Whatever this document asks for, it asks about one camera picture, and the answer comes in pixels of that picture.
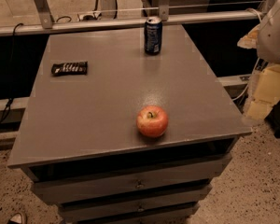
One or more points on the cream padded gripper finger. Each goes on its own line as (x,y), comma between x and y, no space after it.
(264,86)

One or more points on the black rxbar chocolate bar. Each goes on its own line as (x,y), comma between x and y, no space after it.
(66,69)

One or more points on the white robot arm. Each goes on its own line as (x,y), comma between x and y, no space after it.
(272,18)

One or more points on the red apple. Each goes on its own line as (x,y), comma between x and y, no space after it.
(152,121)

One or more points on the blue soda can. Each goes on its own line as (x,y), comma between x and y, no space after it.
(153,35)

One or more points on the white power strip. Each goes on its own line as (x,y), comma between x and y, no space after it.
(90,16)

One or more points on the grey drawer cabinet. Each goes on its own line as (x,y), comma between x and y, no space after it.
(79,143)

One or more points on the grey metal railing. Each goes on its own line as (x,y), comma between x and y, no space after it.
(33,17)

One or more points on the shoe tip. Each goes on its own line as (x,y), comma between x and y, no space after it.
(18,218)

